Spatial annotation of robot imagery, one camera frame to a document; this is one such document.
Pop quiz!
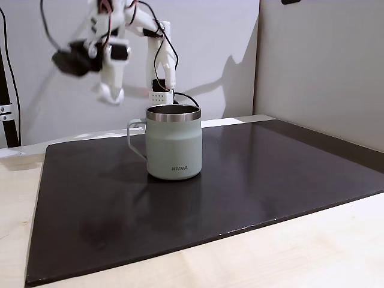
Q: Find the pale green steel mug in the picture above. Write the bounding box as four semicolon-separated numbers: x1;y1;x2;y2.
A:
126;104;203;181

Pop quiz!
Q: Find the white pole clamp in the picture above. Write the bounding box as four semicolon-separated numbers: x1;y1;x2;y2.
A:
0;103;13;121

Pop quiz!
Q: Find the black stand pole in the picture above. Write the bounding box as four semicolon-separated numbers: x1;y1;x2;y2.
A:
0;44;20;148

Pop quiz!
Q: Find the black table mat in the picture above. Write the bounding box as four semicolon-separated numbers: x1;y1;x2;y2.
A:
25;119;384;286

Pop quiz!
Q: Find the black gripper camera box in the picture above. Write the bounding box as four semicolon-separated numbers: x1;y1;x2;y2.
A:
51;40;102;78

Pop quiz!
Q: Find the black arm wire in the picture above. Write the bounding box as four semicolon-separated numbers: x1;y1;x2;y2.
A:
153;16;180;91

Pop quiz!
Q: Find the black camera cable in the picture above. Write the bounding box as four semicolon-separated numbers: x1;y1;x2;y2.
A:
40;0;64;52

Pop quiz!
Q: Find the black base cable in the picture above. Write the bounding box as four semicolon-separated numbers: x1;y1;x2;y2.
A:
173;92;201;108

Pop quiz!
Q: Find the thin black cable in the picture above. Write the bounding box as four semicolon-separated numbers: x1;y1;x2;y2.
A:
0;5;22;147

